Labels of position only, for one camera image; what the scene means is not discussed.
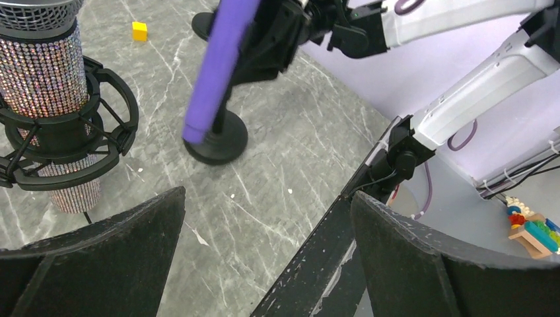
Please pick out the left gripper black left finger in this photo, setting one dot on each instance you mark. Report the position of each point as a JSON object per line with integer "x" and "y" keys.
{"x": 114, "y": 267}

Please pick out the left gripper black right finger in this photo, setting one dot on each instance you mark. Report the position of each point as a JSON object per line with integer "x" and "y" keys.
{"x": 414, "y": 270}

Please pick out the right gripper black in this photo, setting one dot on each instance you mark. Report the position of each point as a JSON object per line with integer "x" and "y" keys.
{"x": 320, "y": 17}

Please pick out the black round-base clip mic stand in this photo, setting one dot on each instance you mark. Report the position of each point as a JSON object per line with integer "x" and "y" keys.
{"x": 268, "y": 49}

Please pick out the purple toy microphone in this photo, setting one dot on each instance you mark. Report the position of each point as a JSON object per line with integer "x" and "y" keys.
{"x": 223, "y": 49}

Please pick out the black shock mount tripod stand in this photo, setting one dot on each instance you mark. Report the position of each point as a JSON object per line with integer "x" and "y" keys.
{"x": 66, "y": 155}

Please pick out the glitter silver toy microphone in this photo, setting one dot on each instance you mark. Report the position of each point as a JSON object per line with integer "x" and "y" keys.
{"x": 42, "y": 68}

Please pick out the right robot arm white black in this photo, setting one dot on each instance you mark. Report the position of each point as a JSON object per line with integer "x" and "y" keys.
{"x": 407, "y": 78}

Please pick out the colourful toy blocks pile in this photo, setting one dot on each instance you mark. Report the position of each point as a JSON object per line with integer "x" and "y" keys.
{"x": 537, "y": 234}

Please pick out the yellow cube near teal microphone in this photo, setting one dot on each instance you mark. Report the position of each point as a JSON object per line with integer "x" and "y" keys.
{"x": 139, "y": 31}

